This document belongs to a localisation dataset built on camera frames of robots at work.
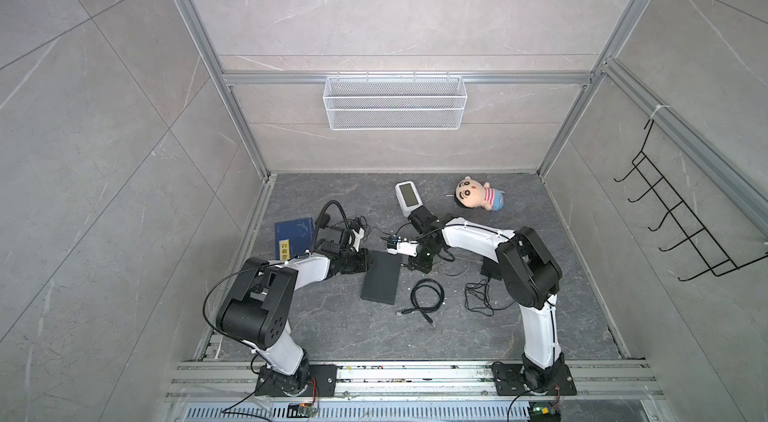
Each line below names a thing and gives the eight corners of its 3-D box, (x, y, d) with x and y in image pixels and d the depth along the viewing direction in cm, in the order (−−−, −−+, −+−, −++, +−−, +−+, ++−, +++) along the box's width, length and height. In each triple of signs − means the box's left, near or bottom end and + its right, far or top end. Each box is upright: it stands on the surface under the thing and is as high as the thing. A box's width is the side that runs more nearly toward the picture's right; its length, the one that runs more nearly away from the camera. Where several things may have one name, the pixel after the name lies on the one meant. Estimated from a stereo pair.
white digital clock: (403, 217, 109) (404, 209, 105) (393, 191, 117) (393, 183, 113) (422, 212, 110) (423, 204, 106) (411, 187, 118) (412, 179, 114)
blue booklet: (276, 260, 98) (274, 257, 96) (276, 225, 106) (274, 222, 105) (315, 252, 100) (314, 249, 98) (312, 218, 109) (311, 215, 107)
